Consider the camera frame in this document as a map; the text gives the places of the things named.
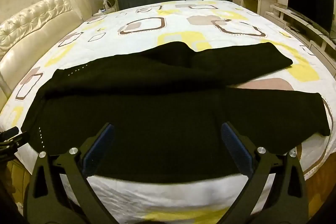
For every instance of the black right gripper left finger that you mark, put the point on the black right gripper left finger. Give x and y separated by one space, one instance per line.
47 201

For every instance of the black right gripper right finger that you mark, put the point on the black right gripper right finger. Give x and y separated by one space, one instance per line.
275 191

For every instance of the black pants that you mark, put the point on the black pants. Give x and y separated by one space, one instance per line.
167 106

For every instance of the cream tufted leather headboard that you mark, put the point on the cream tufted leather headboard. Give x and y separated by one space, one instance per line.
29 34

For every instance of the white desk fan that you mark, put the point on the white desk fan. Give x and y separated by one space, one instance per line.
109 5

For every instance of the patterned white bed sheet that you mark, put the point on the patterned white bed sheet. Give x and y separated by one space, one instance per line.
201 25

